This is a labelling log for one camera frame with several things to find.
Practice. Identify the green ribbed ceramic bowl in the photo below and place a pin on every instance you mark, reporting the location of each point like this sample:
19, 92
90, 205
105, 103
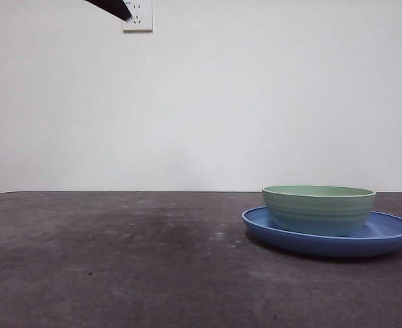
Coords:
318, 213

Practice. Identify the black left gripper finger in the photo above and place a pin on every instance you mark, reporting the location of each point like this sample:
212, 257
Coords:
113, 6

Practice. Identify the blue round plate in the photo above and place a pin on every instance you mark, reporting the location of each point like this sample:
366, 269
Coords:
323, 244

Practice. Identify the white wall power socket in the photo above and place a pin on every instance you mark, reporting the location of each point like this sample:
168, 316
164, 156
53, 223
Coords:
142, 25

